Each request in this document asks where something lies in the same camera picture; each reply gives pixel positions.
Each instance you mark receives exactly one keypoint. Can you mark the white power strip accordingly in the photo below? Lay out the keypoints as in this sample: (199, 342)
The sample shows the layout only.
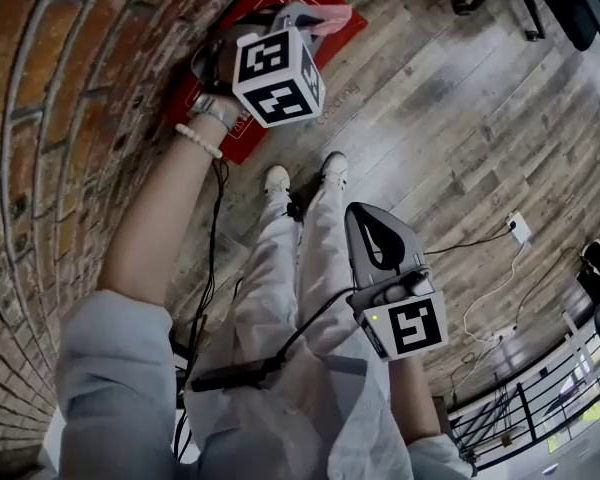
(520, 227)

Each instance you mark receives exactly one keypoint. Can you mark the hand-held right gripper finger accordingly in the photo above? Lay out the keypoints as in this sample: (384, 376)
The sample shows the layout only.
(414, 255)
(355, 263)

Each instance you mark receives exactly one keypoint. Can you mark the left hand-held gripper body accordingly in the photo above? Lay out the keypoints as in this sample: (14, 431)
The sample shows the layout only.
(272, 103)

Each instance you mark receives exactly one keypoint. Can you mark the black battery pack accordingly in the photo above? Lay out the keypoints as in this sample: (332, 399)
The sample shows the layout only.
(235, 375)

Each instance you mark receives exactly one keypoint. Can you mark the person's left white shoe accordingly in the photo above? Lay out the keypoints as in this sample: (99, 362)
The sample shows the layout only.
(277, 180)

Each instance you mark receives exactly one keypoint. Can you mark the person's white shoe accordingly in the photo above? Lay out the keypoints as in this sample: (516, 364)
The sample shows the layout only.
(335, 168)
(277, 180)

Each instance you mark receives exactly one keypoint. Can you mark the red fire extinguisher box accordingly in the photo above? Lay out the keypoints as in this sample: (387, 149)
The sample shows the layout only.
(345, 38)

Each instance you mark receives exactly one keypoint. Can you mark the person's right white shoe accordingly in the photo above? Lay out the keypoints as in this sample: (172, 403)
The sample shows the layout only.
(335, 168)

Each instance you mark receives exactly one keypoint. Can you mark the white power adapter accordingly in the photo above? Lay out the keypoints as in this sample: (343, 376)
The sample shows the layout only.
(502, 335)

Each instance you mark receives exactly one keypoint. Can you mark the black office chair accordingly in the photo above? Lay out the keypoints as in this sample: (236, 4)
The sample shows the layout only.
(580, 3)

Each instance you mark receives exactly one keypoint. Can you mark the person's left hand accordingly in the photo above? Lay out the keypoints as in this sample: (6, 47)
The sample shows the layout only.
(225, 63)

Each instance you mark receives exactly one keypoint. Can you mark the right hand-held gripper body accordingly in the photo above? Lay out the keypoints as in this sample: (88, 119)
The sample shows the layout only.
(415, 325)

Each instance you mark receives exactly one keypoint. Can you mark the person in white shirt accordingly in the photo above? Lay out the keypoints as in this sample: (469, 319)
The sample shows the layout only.
(120, 378)

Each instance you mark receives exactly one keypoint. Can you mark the person's right forearm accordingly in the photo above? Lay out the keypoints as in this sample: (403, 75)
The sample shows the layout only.
(412, 403)

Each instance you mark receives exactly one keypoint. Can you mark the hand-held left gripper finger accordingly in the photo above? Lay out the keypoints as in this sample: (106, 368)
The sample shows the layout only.
(302, 15)
(316, 45)

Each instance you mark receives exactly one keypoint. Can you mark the person's white trousers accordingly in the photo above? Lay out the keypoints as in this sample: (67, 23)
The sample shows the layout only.
(280, 278)

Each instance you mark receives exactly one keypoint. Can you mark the pink cloth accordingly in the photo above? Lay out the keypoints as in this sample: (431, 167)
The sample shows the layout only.
(335, 20)

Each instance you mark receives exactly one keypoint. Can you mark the person's left forearm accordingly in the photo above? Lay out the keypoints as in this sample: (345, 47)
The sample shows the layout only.
(155, 228)

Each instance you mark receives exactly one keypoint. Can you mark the black metal railing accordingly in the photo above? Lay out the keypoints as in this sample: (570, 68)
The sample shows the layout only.
(525, 418)

